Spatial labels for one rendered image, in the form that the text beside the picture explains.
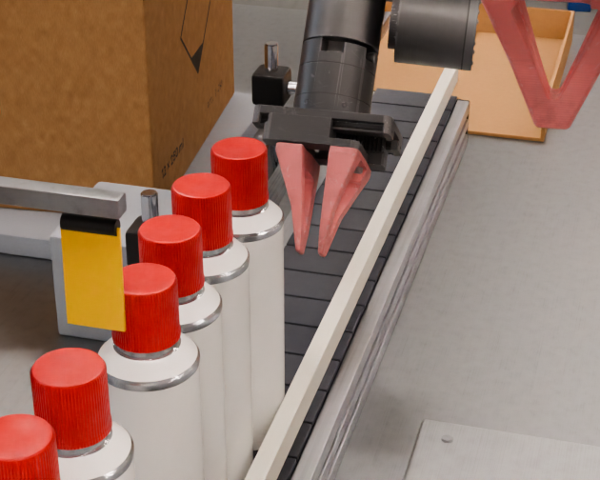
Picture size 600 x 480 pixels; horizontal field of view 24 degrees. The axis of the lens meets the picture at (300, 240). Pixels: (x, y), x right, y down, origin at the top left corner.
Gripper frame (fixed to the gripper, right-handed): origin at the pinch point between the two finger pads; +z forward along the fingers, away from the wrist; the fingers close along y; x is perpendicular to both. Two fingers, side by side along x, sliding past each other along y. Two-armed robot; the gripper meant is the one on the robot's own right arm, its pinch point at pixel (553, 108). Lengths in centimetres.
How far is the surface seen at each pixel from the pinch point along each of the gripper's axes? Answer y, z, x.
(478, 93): 87, 36, 12
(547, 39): 106, 36, 6
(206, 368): 3.6, 17.8, 17.3
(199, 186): 10.1, 10.4, 19.2
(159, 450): -2.5, 18.7, 18.0
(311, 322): 29.6, 30.9, 17.7
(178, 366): -1.2, 14.4, 17.1
